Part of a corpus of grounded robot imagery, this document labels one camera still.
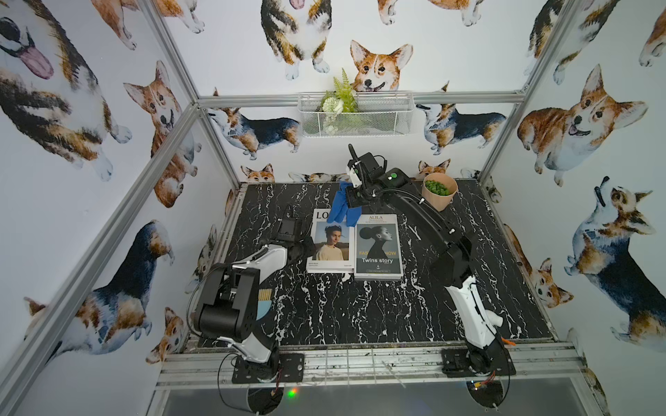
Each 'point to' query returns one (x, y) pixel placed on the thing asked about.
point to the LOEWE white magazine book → (333, 245)
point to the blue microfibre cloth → (341, 211)
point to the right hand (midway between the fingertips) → (343, 198)
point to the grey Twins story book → (377, 255)
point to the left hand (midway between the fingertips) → (314, 243)
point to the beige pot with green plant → (440, 189)
